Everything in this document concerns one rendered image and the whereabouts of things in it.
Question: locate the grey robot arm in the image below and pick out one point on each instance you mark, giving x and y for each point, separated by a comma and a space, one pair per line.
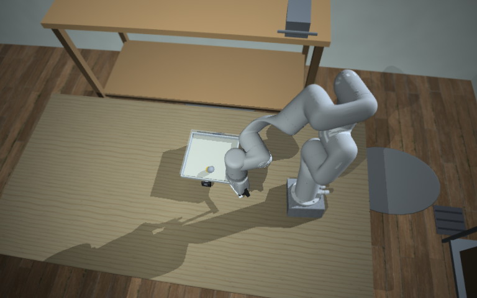
323, 159

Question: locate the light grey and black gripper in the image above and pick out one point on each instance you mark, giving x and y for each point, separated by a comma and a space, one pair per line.
240, 187

